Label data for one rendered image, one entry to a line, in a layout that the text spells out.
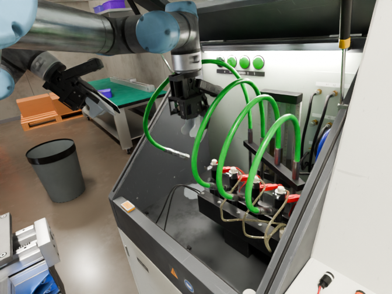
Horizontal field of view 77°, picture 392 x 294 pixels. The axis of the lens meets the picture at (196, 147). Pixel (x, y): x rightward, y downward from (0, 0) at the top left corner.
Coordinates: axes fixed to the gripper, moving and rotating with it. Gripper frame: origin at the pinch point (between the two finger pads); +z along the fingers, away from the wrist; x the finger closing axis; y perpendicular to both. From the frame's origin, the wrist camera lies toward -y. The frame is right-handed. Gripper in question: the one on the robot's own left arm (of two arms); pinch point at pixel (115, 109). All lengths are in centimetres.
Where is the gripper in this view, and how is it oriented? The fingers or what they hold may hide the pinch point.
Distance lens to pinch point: 80.4
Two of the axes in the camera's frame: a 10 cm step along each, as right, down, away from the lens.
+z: 7.7, 6.0, 2.2
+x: 1.1, 2.2, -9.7
